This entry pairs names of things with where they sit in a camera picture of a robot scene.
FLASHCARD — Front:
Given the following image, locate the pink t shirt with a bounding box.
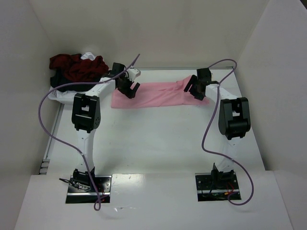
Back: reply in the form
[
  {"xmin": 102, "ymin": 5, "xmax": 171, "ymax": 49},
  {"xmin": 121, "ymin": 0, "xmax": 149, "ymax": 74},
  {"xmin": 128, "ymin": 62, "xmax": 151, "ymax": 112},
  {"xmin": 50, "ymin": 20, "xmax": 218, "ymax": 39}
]
[{"xmin": 111, "ymin": 76, "xmax": 209, "ymax": 109}]

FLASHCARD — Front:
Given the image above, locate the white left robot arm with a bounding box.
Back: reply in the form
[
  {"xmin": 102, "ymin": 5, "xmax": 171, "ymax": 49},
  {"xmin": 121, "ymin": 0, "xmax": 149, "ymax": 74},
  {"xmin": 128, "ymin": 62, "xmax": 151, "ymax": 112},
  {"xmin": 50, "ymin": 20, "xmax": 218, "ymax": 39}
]
[{"xmin": 70, "ymin": 63, "xmax": 141, "ymax": 192}]

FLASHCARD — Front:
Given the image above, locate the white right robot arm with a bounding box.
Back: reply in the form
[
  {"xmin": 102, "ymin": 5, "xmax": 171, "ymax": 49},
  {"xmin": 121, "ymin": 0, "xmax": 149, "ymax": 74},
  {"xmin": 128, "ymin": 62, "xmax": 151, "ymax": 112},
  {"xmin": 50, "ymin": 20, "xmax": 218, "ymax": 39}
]
[{"xmin": 184, "ymin": 68, "xmax": 251, "ymax": 186}]

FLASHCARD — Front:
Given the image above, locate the white t shirt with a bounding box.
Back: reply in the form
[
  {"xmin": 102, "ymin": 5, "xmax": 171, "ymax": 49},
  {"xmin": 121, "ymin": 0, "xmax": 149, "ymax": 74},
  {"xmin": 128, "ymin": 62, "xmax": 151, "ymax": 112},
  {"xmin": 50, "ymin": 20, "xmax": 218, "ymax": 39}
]
[{"xmin": 81, "ymin": 52, "xmax": 96, "ymax": 61}]

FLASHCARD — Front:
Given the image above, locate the dark red t shirt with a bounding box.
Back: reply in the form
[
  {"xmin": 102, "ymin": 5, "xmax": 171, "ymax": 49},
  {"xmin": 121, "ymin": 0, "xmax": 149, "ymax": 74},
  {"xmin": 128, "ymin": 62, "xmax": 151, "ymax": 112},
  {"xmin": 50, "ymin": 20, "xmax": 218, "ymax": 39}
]
[{"xmin": 49, "ymin": 54, "xmax": 109, "ymax": 82}]

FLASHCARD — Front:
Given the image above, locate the white plastic laundry basket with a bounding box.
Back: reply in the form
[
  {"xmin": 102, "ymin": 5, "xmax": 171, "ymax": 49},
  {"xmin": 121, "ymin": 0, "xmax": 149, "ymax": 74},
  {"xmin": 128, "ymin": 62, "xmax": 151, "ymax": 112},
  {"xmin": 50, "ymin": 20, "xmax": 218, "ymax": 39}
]
[{"xmin": 47, "ymin": 90, "xmax": 77, "ymax": 104}]

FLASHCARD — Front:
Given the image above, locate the black t shirt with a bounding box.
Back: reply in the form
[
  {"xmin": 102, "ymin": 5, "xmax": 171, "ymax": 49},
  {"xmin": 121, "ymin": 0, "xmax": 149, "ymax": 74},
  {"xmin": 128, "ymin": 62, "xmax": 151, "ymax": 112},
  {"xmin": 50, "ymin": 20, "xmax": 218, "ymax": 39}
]
[{"xmin": 50, "ymin": 69, "xmax": 107, "ymax": 92}]

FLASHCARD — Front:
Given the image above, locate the aluminium rail at table edge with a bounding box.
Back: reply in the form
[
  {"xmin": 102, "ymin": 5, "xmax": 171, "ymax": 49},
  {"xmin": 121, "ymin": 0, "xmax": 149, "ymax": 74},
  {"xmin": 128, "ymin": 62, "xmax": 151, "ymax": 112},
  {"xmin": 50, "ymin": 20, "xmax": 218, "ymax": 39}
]
[{"xmin": 137, "ymin": 66, "xmax": 234, "ymax": 71}]

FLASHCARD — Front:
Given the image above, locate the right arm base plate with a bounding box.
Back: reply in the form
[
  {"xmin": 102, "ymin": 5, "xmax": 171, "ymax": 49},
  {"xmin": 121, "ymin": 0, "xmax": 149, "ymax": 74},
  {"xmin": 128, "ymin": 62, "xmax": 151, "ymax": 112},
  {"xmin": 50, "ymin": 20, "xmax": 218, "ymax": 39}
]
[{"xmin": 195, "ymin": 173, "xmax": 241, "ymax": 202}]

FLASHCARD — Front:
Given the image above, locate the left side aluminium rail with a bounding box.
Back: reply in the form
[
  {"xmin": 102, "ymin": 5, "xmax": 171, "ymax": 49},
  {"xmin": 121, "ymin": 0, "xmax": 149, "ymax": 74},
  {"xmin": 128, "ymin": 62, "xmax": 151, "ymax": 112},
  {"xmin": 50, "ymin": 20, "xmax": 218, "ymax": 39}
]
[{"xmin": 38, "ymin": 104, "xmax": 64, "ymax": 175}]

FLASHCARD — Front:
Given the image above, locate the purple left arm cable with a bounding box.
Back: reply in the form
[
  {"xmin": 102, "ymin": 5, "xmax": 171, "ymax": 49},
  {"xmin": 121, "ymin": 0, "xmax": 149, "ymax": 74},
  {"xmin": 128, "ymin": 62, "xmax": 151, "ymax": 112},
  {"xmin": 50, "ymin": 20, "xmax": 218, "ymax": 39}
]
[{"xmin": 38, "ymin": 54, "xmax": 142, "ymax": 211}]

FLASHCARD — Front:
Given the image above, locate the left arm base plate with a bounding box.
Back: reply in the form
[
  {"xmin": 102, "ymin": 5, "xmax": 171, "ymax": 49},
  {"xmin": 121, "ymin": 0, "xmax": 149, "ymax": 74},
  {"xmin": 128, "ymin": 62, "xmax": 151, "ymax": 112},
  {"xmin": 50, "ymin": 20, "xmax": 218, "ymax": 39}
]
[{"xmin": 65, "ymin": 175, "xmax": 112, "ymax": 204}]

